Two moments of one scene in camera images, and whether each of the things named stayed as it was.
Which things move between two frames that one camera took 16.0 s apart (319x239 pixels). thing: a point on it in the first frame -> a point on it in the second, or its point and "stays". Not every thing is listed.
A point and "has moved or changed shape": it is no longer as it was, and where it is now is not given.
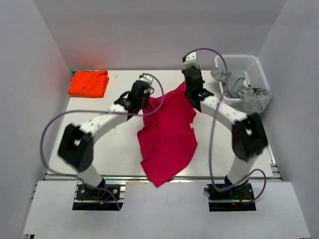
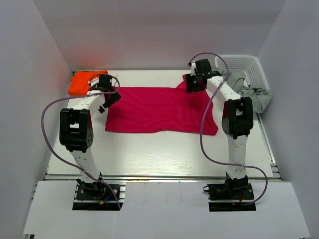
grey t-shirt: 254,99 stays
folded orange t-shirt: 91,83 stays
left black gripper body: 144,101 -> 114,96
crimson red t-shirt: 168,141 has moved or changed shape
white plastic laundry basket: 255,75 stays
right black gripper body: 187,91 -> 193,83
